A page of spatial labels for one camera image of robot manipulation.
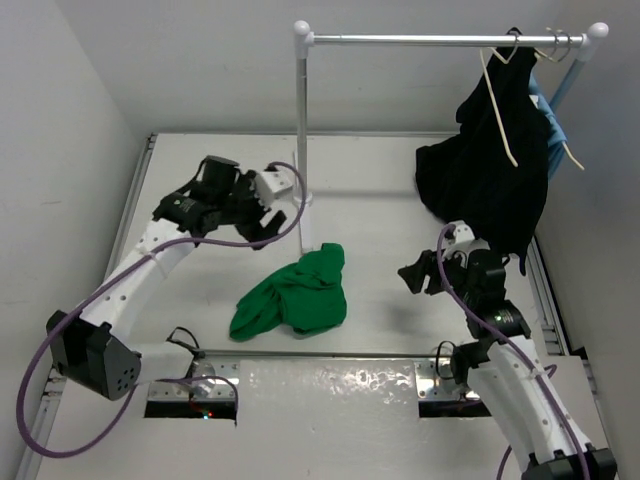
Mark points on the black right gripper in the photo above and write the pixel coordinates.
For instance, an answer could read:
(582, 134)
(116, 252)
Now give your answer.
(413, 275)

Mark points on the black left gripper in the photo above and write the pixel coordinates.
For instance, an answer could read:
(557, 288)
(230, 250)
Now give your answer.
(254, 232)

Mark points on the green t-shirt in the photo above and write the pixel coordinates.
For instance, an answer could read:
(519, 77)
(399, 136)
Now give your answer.
(307, 296)

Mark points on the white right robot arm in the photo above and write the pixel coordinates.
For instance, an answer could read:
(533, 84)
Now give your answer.
(502, 366)

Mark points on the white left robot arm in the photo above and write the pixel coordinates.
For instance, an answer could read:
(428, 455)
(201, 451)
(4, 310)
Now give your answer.
(92, 347)

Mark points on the black hanging t-shirt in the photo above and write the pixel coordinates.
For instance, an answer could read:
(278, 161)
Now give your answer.
(468, 176)

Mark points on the light blue hanging shirt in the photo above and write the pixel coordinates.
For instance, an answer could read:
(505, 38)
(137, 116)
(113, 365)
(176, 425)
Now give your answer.
(556, 139)

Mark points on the cream empty hanger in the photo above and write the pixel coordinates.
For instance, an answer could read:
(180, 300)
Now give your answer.
(496, 110)

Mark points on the hanger holding black shirt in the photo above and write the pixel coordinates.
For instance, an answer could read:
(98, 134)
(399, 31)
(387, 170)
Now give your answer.
(506, 53)

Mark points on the silver clothes rack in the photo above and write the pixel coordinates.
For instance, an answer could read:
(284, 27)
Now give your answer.
(586, 44)

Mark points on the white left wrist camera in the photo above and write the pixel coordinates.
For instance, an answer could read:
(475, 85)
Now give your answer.
(271, 186)

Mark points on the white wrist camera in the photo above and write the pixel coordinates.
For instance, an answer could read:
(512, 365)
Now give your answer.
(458, 238)
(271, 186)

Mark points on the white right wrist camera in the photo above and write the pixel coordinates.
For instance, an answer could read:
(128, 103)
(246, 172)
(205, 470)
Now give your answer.
(458, 238)

